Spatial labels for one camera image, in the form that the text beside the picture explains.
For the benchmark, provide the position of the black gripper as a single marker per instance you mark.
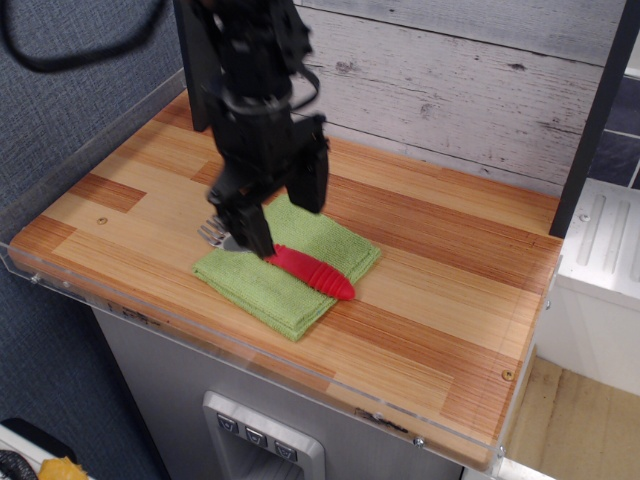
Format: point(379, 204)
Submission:
point(263, 150)

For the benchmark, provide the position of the red handled metal fork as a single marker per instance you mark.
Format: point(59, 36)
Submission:
point(315, 273)

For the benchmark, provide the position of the green cloth napkin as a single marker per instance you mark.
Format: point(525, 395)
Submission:
point(274, 296)

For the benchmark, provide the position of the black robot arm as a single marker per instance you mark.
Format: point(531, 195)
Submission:
point(260, 46)

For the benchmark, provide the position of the silver toy fridge cabinet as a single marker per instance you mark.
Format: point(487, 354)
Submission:
point(216, 414)

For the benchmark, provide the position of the white toy sink counter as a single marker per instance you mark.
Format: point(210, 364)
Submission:
point(590, 324)

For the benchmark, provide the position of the yellow object bottom left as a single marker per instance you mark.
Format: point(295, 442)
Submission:
point(61, 469)

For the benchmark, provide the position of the black left frame post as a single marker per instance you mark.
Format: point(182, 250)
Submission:
point(199, 59)

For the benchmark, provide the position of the black frame post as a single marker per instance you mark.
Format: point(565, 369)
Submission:
point(615, 67)
point(199, 59)

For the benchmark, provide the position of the black right frame post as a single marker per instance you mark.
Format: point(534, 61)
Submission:
point(615, 67)

